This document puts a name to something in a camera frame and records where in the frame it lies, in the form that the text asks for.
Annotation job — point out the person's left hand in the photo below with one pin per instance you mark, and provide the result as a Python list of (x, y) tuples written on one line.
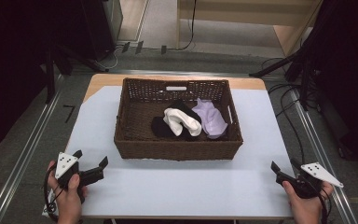
[(69, 200)]

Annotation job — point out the metal floor rail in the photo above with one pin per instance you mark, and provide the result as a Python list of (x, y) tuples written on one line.
[(28, 146), (320, 149)]

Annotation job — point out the black tape strip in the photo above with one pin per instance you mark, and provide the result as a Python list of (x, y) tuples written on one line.
[(163, 49), (126, 47), (139, 47)]

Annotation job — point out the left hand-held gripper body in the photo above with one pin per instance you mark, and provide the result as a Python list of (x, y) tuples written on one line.
[(64, 163)]

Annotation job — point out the light purple sock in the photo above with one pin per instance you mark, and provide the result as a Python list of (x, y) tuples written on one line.
[(213, 118)]

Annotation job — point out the black sock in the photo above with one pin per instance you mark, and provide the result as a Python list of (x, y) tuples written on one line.
[(161, 128)]

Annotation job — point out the white table mat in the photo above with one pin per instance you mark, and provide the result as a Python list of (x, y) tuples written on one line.
[(174, 186)]

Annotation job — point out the person's right hand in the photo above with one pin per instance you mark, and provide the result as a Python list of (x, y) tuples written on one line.
[(306, 208)]

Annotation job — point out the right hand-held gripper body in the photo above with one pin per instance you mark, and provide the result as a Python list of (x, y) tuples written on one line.
[(307, 183)]

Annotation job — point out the brown wicker basket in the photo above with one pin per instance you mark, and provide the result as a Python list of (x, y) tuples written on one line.
[(136, 115)]

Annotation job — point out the black metal stand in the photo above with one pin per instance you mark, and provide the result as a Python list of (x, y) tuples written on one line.
[(50, 74)]

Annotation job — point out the black tripod stand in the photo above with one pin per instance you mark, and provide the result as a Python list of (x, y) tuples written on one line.
[(279, 65)]

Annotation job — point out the black cabinet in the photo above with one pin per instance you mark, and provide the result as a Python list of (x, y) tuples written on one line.
[(101, 28)]

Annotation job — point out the white sock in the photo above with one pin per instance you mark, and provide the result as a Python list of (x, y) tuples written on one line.
[(180, 119)]

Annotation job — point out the light wooden shelf unit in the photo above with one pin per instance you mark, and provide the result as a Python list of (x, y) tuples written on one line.
[(245, 12)]

